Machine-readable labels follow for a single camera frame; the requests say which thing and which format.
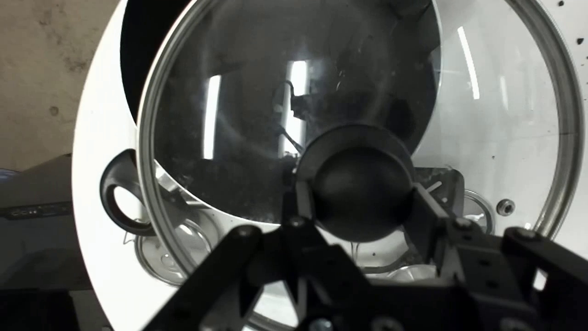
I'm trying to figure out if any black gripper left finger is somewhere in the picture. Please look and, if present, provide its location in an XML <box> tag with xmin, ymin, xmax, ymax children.
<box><xmin>143</xmin><ymin>176</ymin><xmax>369</xmax><ymax>331</ymax></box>

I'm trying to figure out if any round silver ladle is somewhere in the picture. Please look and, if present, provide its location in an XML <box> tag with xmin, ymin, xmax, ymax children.
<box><xmin>464</xmin><ymin>191</ymin><xmax>499</xmax><ymax>237</ymax></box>

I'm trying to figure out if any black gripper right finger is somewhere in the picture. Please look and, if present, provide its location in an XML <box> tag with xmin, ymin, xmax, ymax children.
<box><xmin>406</xmin><ymin>180</ymin><xmax>588</xmax><ymax>309</ymax></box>

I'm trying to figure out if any black pot with loop handles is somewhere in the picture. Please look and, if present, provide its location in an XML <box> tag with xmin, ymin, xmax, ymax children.
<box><xmin>99</xmin><ymin>0</ymin><xmax>444</xmax><ymax>239</ymax></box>

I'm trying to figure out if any black equipment case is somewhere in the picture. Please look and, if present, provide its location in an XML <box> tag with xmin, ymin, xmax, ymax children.
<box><xmin>0</xmin><ymin>152</ymin><xmax>95</xmax><ymax>331</ymax></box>

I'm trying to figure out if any glass lid with black knob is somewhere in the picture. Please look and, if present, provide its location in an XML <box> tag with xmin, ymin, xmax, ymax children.
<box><xmin>134</xmin><ymin>0</ymin><xmax>584</xmax><ymax>331</ymax></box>

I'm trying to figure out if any white plastic tray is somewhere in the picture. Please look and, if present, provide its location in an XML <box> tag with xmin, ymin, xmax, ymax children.
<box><xmin>420</xmin><ymin>0</ymin><xmax>588</xmax><ymax>246</ymax></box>

